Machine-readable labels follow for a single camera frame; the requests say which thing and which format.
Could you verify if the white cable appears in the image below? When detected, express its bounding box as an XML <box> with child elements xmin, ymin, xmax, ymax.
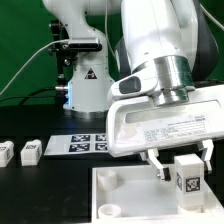
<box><xmin>0</xmin><ymin>39</ymin><xmax>70</xmax><ymax>96</ymax></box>

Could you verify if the black cable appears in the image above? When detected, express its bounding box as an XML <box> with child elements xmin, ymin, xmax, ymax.
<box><xmin>0</xmin><ymin>87</ymin><xmax>66</xmax><ymax>106</ymax></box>

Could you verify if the white square table top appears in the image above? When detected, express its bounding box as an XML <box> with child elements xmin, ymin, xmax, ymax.
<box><xmin>90</xmin><ymin>163</ymin><xmax>221</xmax><ymax>224</ymax></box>

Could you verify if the white AprilTag marker sheet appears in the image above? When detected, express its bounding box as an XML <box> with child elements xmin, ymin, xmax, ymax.
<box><xmin>44</xmin><ymin>133</ymin><xmax>108</xmax><ymax>156</ymax></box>

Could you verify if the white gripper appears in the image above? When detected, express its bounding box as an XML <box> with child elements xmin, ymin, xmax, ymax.
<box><xmin>106</xmin><ymin>87</ymin><xmax>224</xmax><ymax>181</ymax></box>

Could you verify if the silver camera on stand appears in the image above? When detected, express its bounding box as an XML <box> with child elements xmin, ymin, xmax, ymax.
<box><xmin>68</xmin><ymin>38</ymin><xmax>102</xmax><ymax>52</ymax></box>

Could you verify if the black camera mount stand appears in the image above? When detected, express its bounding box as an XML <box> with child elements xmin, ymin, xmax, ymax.
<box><xmin>47</xmin><ymin>19</ymin><xmax>80</xmax><ymax>106</ymax></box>

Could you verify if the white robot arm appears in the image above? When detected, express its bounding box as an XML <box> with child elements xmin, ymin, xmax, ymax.
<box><xmin>43</xmin><ymin>0</ymin><xmax>224</xmax><ymax>180</ymax></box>

